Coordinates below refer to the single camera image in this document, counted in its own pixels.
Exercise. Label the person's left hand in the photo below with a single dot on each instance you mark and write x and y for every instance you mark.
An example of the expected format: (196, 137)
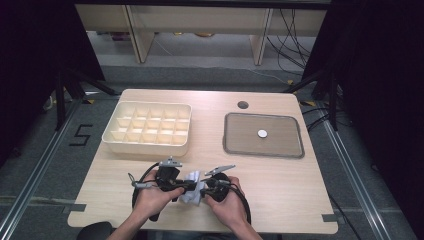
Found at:
(153, 203)

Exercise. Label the black curtain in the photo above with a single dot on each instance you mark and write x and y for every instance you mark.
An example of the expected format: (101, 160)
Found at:
(383, 83)
(33, 66)

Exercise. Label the brown tray with grey rim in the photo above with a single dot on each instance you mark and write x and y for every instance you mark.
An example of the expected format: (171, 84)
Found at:
(263, 146)

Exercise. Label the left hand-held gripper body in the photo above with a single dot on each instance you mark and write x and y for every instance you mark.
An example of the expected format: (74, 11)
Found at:
(168, 176)

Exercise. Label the person's right hand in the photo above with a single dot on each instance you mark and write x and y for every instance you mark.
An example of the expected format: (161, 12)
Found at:
(228, 211)

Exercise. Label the black metal stand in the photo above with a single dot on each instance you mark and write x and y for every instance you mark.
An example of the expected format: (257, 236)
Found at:
(60, 100)
(333, 100)

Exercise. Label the black stool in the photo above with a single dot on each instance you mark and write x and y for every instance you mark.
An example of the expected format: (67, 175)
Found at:
(95, 231)

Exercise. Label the white round disc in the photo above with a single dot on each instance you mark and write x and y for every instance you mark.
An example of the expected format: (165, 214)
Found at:
(262, 133)

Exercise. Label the cream divided storage box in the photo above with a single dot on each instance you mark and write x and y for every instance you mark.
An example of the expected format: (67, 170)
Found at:
(148, 128)

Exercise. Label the dark round table grommet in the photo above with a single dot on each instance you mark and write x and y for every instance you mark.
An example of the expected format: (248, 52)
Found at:
(243, 105)

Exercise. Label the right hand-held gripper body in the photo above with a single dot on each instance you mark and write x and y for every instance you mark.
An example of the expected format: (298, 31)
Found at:
(220, 188)

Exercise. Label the pale wooden desk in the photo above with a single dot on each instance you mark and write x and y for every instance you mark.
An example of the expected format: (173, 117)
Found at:
(200, 20)

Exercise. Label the white sock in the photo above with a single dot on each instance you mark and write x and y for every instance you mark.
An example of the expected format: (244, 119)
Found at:
(193, 198)

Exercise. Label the yellow black floor tape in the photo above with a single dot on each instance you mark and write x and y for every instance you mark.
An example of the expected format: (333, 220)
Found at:
(88, 101)

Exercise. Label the aluminium floor rail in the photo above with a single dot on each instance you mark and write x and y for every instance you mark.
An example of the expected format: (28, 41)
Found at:
(36, 170)
(353, 173)

